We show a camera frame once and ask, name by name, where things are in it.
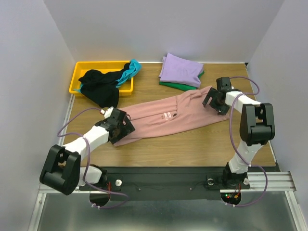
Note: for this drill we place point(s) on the black garment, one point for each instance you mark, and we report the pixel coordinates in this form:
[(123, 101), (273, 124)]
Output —
[(101, 88)]

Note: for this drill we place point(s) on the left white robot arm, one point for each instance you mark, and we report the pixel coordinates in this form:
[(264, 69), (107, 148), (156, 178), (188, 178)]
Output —
[(62, 169)]

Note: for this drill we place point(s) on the pink t-shirt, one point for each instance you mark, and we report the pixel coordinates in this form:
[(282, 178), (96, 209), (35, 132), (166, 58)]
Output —
[(170, 116)]

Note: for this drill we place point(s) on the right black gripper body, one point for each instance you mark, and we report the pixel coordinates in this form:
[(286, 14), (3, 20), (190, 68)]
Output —
[(212, 100)]

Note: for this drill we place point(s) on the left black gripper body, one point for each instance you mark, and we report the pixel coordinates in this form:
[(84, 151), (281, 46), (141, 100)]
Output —
[(124, 131)]

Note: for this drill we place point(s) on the folded green t-shirt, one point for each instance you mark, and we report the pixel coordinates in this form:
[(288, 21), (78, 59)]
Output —
[(183, 87)]

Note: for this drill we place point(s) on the folded lavender t-shirt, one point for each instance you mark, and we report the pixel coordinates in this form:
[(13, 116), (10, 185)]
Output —
[(177, 70)]

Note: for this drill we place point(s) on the aluminium rail frame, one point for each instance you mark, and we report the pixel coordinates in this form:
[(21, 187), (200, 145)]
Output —
[(62, 170)]

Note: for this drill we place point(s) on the yellow plastic bin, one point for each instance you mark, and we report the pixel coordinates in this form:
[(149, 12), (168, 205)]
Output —
[(82, 67)]

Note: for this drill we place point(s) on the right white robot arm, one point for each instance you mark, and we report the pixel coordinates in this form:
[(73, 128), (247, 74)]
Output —
[(256, 129)]

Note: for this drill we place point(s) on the teal garment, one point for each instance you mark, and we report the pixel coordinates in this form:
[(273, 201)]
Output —
[(129, 70)]

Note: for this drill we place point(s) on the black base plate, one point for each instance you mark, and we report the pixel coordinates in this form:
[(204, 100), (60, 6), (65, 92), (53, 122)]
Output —
[(167, 183)]

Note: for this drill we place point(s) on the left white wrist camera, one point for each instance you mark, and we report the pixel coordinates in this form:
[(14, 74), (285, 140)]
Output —
[(107, 112)]

